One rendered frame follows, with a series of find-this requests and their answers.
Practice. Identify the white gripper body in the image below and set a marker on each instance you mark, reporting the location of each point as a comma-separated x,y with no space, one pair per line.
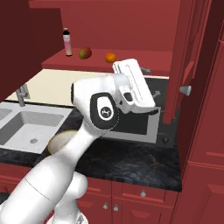
137,84

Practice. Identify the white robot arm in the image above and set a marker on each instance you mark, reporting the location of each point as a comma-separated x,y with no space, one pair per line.
52,180

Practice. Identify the grey cabinet door knob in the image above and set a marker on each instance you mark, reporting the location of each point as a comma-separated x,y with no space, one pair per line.
185,90

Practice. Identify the orange tangerine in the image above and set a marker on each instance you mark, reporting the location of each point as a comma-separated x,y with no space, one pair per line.
110,57

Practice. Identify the red cabinet door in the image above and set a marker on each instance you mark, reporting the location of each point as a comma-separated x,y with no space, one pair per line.
26,49
183,52

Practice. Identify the green and red mango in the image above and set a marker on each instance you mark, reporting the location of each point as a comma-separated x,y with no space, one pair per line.
85,53

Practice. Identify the tall red cabinet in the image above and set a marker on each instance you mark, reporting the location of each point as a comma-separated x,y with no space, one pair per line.
204,145

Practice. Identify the black and white microwave oven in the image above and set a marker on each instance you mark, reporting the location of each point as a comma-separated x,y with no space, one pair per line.
137,125

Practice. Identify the dark bottle with pink label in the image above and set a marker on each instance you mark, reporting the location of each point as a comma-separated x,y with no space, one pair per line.
67,42

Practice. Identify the red drawer front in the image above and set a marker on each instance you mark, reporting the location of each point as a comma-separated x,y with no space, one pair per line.
100,188
151,191

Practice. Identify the grey drawer knob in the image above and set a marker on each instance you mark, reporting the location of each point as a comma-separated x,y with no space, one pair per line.
143,193

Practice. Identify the grey tap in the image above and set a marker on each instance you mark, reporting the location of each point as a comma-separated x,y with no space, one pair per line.
22,94

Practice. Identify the grey sink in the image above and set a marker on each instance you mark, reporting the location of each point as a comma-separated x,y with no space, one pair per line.
26,128

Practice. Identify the red cupboard door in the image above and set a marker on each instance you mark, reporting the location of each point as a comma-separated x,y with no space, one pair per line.
143,213
94,211

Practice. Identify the grey cupboard knob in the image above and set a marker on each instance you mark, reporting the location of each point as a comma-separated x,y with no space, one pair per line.
115,208
105,206

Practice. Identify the red wall cabinet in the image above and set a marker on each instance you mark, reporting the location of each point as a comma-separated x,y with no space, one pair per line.
125,26

